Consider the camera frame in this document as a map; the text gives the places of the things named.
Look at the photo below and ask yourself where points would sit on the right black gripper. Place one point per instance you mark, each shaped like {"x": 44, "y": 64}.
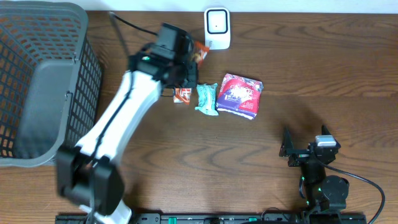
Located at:
{"x": 300, "y": 154}

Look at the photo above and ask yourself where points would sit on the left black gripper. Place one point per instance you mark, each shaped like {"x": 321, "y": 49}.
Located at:
{"x": 189, "y": 76}

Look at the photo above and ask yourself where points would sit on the small orange tissue pack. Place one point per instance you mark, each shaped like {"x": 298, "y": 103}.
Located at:
{"x": 182, "y": 95}

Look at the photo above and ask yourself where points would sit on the orange Top chocolate bar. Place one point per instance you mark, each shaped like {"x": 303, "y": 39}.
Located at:
{"x": 200, "y": 52}

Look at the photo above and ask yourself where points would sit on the teal snack pack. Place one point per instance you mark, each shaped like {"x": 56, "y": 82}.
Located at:
{"x": 207, "y": 99}

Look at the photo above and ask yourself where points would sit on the pink purple pad pack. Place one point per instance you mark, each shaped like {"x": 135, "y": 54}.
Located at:
{"x": 239, "y": 95}

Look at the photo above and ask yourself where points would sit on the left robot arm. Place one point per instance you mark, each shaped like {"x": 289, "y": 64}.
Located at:
{"x": 87, "y": 174}

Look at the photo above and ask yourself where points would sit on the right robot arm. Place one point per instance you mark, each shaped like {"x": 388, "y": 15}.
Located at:
{"x": 325, "y": 194}

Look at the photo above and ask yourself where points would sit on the white barcode scanner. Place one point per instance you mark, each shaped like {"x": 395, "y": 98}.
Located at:
{"x": 217, "y": 28}

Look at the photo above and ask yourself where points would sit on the grey plastic mesh basket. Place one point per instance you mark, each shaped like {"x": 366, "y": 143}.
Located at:
{"x": 50, "y": 80}

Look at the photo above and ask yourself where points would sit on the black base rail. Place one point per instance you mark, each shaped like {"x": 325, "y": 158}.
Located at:
{"x": 155, "y": 218}

